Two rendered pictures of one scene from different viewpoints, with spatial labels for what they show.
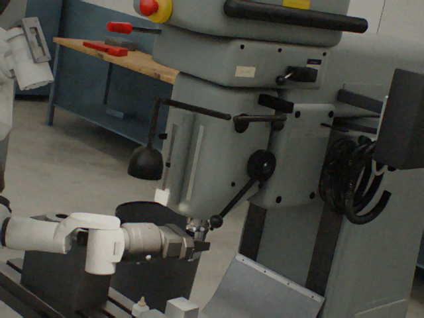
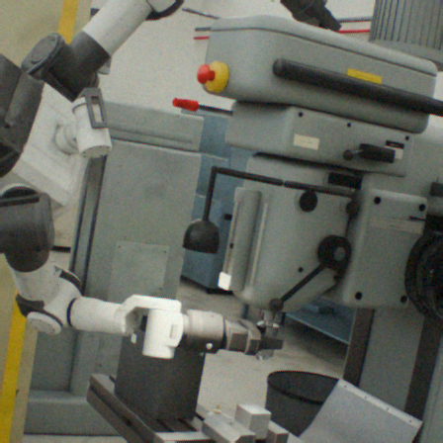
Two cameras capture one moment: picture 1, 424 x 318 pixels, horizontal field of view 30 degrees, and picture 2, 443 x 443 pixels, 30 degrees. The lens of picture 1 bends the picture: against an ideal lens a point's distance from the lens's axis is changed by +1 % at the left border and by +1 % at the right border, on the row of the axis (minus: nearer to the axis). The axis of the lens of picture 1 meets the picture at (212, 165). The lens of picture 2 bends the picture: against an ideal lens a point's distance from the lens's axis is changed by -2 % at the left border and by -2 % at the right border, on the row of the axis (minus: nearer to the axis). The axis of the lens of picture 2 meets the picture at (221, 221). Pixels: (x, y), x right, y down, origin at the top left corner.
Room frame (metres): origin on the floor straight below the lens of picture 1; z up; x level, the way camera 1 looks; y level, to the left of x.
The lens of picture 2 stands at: (0.03, -0.40, 1.63)
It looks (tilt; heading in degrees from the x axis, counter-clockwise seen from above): 5 degrees down; 18
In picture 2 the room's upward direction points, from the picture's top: 10 degrees clockwise
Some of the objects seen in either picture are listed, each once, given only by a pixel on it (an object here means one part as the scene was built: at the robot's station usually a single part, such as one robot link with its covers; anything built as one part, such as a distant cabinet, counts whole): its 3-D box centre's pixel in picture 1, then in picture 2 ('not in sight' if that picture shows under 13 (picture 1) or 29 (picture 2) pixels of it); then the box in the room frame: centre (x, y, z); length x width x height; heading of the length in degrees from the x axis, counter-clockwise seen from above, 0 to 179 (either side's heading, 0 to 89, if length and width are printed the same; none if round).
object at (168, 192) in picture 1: (174, 157); (239, 239); (1.69, 0.08, 1.45); 0.04 x 0.04 x 0.21; 48
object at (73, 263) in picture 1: (69, 257); (159, 368); (2.02, 0.33, 1.03); 0.22 x 0.12 x 0.20; 55
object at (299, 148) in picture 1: (267, 143); (356, 241); (1.91, -0.12, 1.47); 0.24 x 0.19 x 0.26; 48
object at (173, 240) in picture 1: (158, 243); (224, 335); (1.72, 0.09, 1.23); 0.13 x 0.12 x 0.10; 34
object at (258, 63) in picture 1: (242, 55); (319, 138); (1.80, -0.02, 1.68); 0.34 x 0.24 x 0.10; 138
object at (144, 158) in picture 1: (146, 160); (202, 234); (1.60, 0.14, 1.45); 0.07 x 0.07 x 0.06
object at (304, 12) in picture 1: (301, 17); (369, 90); (1.70, -0.12, 1.79); 0.45 x 0.04 x 0.04; 138
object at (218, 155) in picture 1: (212, 145); (287, 232); (1.77, 0.01, 1.47); 0.21 x 0.19 x 0.32; 48
